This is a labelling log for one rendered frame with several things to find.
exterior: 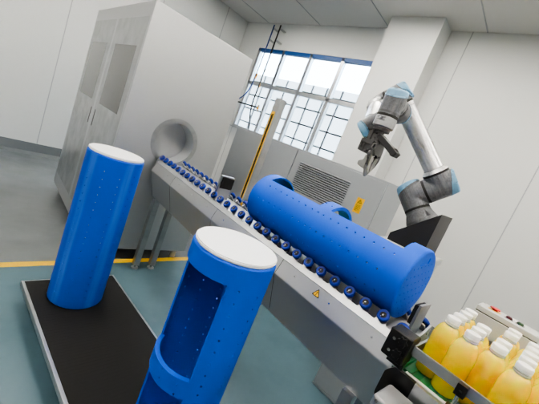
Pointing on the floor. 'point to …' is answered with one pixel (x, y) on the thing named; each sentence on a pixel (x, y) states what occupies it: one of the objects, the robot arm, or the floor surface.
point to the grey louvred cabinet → (316, 179)
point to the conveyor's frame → (408, 386)
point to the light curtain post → (263, 147)
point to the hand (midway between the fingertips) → (366, 174)
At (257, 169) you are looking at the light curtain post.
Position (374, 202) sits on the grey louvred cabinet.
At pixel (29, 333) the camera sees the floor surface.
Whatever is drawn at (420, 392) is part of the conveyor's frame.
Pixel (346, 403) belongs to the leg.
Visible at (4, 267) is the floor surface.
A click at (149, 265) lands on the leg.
